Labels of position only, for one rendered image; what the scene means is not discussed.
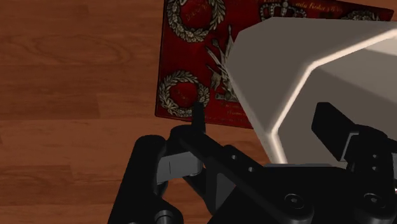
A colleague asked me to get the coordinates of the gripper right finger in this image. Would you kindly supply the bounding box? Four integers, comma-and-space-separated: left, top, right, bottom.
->
310, 101, 397, 224

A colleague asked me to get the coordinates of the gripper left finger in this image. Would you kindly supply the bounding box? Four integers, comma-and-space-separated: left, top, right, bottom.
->
106, 101, 312, 224

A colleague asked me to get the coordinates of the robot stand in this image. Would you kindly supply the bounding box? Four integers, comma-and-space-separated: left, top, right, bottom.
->
154, 0, 395, 130

